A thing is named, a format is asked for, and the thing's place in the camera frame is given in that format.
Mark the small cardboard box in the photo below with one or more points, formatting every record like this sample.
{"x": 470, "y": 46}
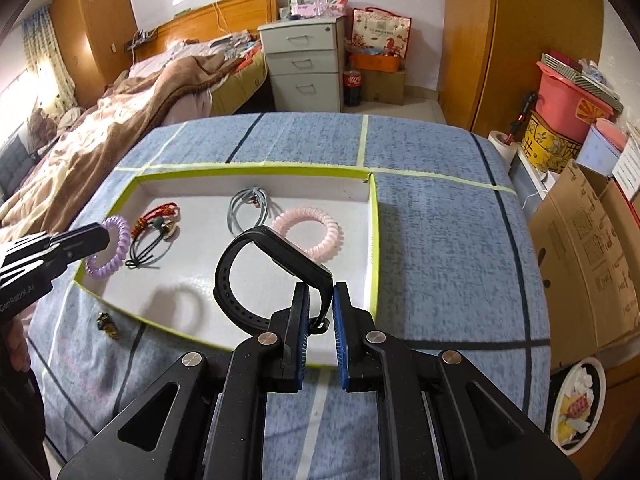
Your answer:
{"x": 385, "y": 87}

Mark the person's left hand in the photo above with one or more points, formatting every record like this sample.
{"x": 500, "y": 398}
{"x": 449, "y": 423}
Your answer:
{"x": 15, "y": 345}

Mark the red gift bag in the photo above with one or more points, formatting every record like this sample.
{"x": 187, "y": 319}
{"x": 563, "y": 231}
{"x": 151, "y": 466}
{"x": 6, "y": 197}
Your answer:
{"x": 380, "y": 30}

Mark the grey drawer nightstand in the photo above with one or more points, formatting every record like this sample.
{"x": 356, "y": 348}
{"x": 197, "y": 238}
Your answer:
{"x": 305, "y": 90}

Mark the cola bottle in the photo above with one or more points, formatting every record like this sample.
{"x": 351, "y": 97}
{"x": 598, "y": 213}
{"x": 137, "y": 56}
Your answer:
{"x": 352, "y": 85}

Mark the pink box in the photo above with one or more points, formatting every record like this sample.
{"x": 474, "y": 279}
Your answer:
{"x": 307, "y": 9}

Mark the large wooden wardrobe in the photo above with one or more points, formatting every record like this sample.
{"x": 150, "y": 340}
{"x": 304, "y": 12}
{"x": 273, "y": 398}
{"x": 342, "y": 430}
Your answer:
{"x": 525, "y": 35}

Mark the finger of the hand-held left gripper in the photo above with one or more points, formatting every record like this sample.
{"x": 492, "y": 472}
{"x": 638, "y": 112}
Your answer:
{"x": 80, "y": 245}

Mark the large flat cardboard box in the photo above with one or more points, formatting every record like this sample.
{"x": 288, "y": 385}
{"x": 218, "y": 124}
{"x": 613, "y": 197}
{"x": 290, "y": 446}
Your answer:
{"x": 575, "y": 260}

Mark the white tub with pink lid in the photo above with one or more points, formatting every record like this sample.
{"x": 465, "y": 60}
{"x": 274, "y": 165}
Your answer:
{"x": 600, "y": 152}

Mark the patterned curtain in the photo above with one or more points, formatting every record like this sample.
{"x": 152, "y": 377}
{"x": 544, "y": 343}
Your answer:
{"x": 50, "y": 60}

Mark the brown blanket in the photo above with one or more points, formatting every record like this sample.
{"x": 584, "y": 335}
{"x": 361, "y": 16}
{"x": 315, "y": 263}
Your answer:
{"x": 125, "y": 125}

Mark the black smart band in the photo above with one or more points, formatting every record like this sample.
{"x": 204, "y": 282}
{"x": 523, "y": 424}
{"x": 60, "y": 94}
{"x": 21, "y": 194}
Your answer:
{"x": 223, "y": 285}

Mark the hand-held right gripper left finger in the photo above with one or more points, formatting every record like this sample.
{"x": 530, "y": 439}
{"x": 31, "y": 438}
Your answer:
{"x": 300, "y": 340}

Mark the pink plastic bucket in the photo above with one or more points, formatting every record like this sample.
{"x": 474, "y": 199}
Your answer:
{"x": 560, "y": 105}

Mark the pink bedsheet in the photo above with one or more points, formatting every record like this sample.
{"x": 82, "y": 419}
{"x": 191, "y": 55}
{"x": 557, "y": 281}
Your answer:
{"x": 192, "y": 105}

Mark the round bin with trash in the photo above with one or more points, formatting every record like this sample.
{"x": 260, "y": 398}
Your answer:
{"x": 575, "y": 410}

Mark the white tissue roll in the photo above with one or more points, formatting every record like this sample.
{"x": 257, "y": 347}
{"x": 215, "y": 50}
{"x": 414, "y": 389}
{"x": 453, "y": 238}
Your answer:
{"x": 500, "y": 142}

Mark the white carton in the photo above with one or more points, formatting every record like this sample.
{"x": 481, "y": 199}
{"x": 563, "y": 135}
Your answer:
{"x": 630, "y": 170}

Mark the brown teddy bear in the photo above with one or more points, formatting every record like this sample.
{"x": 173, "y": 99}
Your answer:
{"x": 39, "y": 125}

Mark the wooden headboard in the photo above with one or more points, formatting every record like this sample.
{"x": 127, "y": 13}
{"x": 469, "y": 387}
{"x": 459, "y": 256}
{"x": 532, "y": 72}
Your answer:
{"x": 240, "y": 15}

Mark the orange box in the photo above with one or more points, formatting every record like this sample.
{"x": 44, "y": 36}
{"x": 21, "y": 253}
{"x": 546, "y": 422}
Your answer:
{"x": 375, "y": 63}

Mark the yellow patterned tin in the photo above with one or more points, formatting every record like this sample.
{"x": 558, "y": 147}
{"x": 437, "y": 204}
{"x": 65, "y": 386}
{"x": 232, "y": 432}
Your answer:
{"x": 545, "y": 142}

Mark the striped flat box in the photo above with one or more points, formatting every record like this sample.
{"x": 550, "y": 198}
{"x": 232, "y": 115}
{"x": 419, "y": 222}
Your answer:
{"x": 560, "y": 60}

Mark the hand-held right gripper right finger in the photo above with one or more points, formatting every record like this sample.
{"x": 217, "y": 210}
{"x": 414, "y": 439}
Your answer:
{"x": 342, "y": 340}

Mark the black quilted cushion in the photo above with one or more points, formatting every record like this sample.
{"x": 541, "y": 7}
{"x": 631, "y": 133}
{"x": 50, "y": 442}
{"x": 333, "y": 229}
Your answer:
{"x": 12, "y": 160}

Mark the narrow wooden wardrobe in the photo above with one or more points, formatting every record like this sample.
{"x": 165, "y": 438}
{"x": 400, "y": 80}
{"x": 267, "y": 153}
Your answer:
{"x": 100, "y": 20}

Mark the green cardboard box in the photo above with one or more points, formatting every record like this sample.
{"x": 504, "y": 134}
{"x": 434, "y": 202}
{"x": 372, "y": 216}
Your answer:
{"x": 200, "y": 300}

